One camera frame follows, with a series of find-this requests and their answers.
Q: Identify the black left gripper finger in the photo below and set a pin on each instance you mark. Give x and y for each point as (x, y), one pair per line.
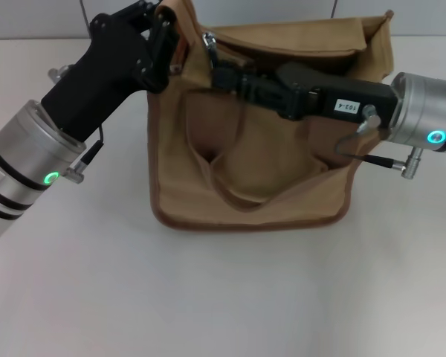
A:
(143, 16)
(161, 56)

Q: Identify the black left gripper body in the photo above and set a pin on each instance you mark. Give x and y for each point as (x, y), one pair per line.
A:
(104, 67)

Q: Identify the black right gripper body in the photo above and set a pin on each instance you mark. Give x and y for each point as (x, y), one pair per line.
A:
(371, 96)

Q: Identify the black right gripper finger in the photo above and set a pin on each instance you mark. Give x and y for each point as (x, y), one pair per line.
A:
(297, 74)
(267, 94)

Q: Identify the silver metal zipper pull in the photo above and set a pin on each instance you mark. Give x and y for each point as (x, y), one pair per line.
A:
(209, 41)

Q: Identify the khaki canvas food bag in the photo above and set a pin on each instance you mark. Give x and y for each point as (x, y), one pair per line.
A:
(267, 167)

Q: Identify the silver metal fitting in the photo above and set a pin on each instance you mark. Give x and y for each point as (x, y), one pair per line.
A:
(57, 72)

